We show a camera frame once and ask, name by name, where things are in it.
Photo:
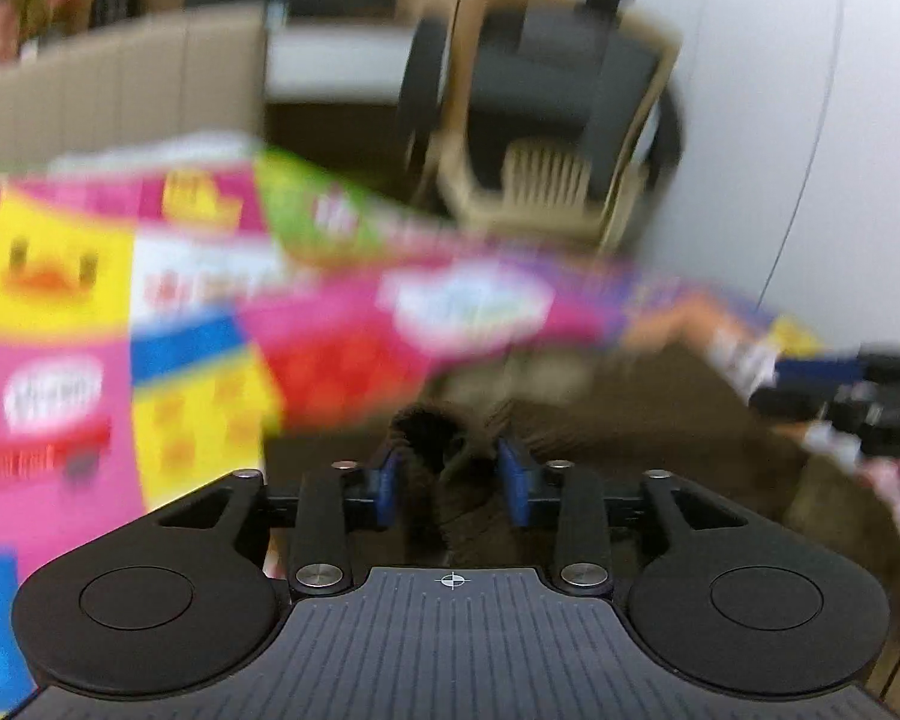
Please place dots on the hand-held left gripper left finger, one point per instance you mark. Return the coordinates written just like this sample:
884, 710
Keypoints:
387, 487

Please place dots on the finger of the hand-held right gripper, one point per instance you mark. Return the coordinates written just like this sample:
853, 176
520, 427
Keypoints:
817, 373
791, 403

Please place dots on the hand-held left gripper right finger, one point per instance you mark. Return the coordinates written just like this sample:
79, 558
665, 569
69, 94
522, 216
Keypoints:
513, 484

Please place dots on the olive dotted ribbed garment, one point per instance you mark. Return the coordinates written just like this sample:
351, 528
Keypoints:
615, 435

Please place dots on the colourful cartoon printed mat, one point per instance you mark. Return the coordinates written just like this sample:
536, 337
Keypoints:
82, 315

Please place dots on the beige black mesh office chair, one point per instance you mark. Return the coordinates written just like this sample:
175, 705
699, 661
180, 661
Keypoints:
540, 90

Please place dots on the white desk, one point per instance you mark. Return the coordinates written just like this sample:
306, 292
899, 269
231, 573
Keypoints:
337, 60

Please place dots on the beige padded headboard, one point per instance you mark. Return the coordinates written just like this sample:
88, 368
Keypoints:
120, 90

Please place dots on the black cylindrical appliance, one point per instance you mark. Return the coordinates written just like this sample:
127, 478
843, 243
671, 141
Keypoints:
109, 7

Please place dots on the pink plush toy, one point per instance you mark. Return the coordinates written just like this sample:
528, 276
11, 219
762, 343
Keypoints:
4, 26

